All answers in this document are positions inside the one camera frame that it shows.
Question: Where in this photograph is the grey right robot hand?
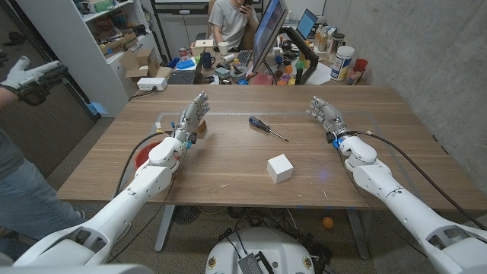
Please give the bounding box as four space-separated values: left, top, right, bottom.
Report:
306 95 353 140

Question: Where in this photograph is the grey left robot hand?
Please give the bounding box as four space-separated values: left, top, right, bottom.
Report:
173 90 211 145

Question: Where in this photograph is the grey ribbed power brick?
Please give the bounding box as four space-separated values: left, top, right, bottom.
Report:
238 253 263 274

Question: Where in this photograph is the blue black handled screwdriver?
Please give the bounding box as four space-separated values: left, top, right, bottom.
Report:
248 116 289 142

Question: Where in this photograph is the standing person in jeans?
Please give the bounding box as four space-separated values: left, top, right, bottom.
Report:
0 127 87 260

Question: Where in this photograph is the white power box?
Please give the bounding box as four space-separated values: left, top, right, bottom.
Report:
136 77 168 92

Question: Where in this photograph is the red bowl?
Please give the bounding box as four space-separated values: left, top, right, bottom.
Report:
133 141 163 171

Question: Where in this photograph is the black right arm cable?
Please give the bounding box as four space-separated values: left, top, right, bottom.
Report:
355 130 487 231

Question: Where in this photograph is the white cube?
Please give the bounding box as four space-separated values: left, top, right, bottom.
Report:
266 153 294 185

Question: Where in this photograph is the dark blue mug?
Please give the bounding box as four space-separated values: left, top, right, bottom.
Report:
200 51 217 69

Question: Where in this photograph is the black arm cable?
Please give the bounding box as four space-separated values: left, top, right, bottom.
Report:
355 130 487 231
113 131 174 199

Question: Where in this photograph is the white plastic tub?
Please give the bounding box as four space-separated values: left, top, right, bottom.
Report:
329 45 355 81

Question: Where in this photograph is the bare person forearm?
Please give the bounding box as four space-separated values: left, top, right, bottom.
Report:
0 86 20 112

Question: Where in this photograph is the open cardboard box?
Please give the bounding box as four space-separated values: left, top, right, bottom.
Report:
119 46 174 83

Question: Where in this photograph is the white robot torso base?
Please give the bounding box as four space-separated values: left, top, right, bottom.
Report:
205 227 316 274

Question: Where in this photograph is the grey table leg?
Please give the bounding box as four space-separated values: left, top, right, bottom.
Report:
345 208 371 260
154 205 176 253

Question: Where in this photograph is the grey tape roll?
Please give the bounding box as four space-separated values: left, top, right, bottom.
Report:
230 65 248 83

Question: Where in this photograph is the pink box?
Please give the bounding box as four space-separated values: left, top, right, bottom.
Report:
251 72 274 85

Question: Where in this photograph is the white black gloved person hand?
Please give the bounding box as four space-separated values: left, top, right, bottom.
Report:
0 56 70 107

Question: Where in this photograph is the white shelf unit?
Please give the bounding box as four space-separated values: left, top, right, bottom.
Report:
14 0 163 118

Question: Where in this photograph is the open laptop blue screen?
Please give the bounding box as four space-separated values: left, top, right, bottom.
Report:
295 8 319 41

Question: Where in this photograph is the black keyboard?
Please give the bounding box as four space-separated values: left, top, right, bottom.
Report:
236 49 253 68

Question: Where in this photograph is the large computer monitor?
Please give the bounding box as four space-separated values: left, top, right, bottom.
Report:
251 0 289 73

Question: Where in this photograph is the seated person grey shirt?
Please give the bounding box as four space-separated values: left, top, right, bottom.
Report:
208 0 259 51

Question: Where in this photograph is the small light wooden box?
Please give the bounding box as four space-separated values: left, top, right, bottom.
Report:
191 39 215 58

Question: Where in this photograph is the clear jar black lid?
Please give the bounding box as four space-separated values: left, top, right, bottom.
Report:
329 33 345 62

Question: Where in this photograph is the black laptop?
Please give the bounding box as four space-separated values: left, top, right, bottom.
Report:
167 56 205 85

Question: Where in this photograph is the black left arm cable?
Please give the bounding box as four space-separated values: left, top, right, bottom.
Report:
113 131 174 199

